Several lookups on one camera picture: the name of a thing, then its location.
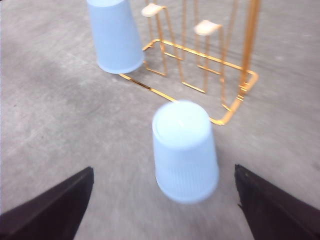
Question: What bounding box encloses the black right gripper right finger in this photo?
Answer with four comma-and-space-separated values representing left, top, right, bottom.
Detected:
234, 164, 320, 240

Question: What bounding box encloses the blue ribbed cup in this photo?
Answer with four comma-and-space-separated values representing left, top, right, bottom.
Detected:
86, 0, 144, 74
152, 101, 219, 204

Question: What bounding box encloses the gold wire cup rack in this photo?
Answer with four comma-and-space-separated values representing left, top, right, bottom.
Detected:
120, 0, 261, 126

